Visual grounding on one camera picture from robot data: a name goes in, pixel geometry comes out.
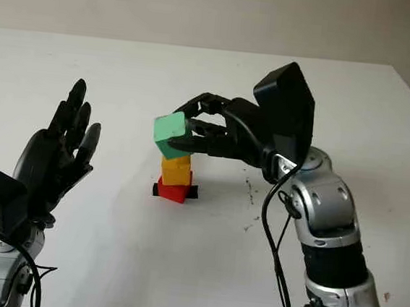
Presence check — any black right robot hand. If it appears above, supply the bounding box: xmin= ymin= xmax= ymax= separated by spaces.
xmin=166 ymin=89 xmax=281 ymax=176

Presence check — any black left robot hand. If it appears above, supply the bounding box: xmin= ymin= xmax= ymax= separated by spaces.
xmin=8 ymin=73 xmax=106 ymax=233

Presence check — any green cube block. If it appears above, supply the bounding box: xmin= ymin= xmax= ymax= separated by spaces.
xmin=150 ymin=109 xmax=197 ymax=162

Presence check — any yellow cube block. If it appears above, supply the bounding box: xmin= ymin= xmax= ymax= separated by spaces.
xmin=159 ymin=152 xmax=195 ymax=189

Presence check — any red cube block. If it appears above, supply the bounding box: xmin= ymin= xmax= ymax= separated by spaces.
xmin=155 ymin=176 xmax=191 ymax=206

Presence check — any black tape strip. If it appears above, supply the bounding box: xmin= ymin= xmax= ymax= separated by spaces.
xmin=152 ymin=181 xmax=200 ymax=201

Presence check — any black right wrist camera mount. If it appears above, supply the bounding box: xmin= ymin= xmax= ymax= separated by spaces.
xmin=247 ymin=59 xmax=320 ymax=168

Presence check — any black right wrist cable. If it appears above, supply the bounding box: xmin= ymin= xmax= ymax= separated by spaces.
xmin=252 ymin=162 xmax=314 ymax=307

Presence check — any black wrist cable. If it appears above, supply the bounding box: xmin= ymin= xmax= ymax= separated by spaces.
xmin=12 ymin=243 xmax=61 ymax=307
xmin=252 ymin=162 xmax=314 ymax=307

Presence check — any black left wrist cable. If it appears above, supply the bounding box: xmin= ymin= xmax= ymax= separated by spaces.
xmin=12 ymin=243 xmax=61 ymax=307

